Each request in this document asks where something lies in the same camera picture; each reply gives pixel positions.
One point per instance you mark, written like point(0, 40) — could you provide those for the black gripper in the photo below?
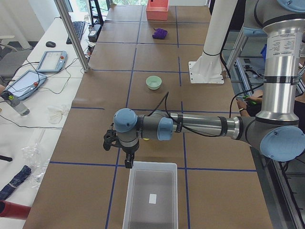
point(128, 151)

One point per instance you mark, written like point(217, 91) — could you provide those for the purple cloth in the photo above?
point(159, 34)

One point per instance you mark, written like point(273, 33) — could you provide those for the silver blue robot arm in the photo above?
point(274, 130)

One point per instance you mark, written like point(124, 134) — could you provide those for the clear plastic box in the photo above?
point(152, 196)

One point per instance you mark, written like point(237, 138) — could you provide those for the black power adapter box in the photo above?
point(94, 33)

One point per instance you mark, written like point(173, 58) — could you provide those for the light green bowl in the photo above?
point(153, 82)

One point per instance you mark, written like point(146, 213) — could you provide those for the white crumpled cloth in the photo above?
point(56, 113)

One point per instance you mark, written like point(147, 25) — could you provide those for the crumpled clear plastic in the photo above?
point(33, 159)

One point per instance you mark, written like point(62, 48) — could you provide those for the folded blue umbrella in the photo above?
point(16, 181)

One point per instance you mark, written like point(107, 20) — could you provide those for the clear water bottle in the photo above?
point(15, 103)

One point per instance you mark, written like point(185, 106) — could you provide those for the far teach pendant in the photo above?
point(52, 62)

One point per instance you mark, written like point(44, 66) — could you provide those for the teach pendant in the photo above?
point(52, 62)
point(27, 84)

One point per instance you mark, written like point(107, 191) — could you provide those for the near teach pendant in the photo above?
point(27, 84)

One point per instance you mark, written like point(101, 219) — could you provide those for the seated person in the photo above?
point(278, 103)

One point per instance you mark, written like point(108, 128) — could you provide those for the red cylinder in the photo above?
point(13, 210)

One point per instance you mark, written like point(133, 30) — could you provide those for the black computer mouse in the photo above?
point(50, 44)

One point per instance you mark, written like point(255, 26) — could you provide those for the black keyboard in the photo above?
point(79, 28)

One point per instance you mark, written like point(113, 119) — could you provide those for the pink plastic bin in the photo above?
point(157, 10)

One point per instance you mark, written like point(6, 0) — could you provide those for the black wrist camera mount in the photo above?
point(111, 139)

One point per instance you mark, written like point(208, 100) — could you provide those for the aluminium frame post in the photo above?
point(64, 14)

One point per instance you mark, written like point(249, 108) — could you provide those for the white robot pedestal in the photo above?
point(208, 68)

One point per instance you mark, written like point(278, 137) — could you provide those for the green handled tool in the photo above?
point(249, 102)

